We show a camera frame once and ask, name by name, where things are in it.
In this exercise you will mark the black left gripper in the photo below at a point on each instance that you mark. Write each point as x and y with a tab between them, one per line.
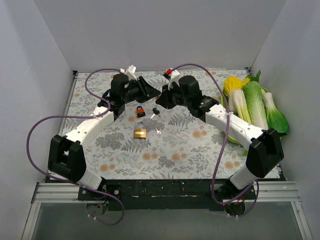
144	88

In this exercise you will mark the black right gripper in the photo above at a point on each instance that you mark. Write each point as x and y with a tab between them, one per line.
169	94

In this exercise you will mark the orange black padlock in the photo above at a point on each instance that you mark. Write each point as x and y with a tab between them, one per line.
140	112

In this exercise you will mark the large brass padlock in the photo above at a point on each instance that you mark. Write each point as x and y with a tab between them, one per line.
140	131

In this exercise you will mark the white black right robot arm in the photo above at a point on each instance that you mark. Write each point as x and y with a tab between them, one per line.
264	146

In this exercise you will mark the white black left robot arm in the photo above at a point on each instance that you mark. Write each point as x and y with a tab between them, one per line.
66	154

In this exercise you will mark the orange black padlock key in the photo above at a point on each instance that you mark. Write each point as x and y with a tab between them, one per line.
155	112

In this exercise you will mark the floral patterned mat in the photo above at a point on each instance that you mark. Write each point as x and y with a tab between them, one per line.
187	147

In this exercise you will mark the yellow-leaf napa cabbage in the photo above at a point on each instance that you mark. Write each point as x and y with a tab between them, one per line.
233	90

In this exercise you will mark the green celery stalks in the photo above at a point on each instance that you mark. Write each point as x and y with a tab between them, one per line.
242	110

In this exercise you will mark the green napa cabbage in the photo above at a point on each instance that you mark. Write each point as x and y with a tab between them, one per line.
255	105

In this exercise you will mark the bok choy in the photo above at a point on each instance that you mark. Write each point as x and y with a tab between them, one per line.
274	117

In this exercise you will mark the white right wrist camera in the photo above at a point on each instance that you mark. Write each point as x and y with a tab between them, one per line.
172	76

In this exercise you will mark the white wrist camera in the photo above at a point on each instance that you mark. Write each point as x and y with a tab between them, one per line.
130	72
172	76

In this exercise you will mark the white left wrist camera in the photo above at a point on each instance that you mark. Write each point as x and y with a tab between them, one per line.
130	72

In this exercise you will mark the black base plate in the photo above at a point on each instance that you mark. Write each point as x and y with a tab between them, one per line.
159	194

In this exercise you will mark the aluminium frame rail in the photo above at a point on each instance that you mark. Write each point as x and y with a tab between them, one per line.
56	213

